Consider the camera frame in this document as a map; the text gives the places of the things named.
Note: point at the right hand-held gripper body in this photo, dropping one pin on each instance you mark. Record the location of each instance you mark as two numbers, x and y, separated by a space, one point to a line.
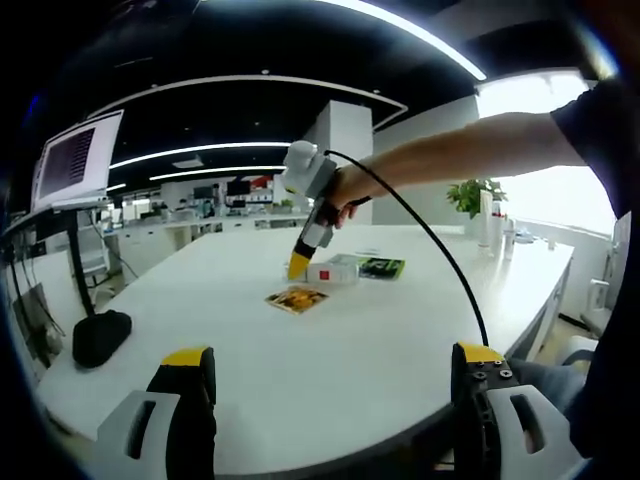
310 170

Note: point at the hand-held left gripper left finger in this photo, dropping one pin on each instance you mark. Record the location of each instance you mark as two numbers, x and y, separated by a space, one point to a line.
160 430

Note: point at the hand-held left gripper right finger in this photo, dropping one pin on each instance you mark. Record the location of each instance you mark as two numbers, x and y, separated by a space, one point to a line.
510 430

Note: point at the gold skincare sachet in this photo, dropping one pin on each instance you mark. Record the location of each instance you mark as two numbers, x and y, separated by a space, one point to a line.
298 299

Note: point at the green landscape skincare sachet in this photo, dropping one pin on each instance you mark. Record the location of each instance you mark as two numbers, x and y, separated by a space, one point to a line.
382 267

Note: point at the white skincare tube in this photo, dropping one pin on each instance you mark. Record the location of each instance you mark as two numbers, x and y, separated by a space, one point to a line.
486 220

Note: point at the person's right hand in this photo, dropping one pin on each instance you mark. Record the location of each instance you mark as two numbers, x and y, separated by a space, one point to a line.
352 190

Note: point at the person's blue jeans leg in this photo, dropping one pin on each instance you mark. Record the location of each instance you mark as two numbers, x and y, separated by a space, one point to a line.
545 385

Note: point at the black pouch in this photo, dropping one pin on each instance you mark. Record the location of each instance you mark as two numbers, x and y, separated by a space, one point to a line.
102 337

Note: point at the row of white counters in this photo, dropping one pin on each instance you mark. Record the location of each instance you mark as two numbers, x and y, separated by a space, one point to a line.
200 220

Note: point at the white chair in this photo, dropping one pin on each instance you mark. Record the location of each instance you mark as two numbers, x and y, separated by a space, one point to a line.
597 305

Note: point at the green potted plant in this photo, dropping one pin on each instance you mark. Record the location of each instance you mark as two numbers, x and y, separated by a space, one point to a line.
467 195

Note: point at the long ceiling light strip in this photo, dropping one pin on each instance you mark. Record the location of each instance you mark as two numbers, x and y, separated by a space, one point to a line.
410 35

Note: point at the black-legged standing desk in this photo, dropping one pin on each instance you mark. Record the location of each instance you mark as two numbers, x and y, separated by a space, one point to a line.
75 240

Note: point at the pink-framed monitor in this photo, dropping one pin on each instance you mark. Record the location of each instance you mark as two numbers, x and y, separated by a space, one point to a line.
75 160

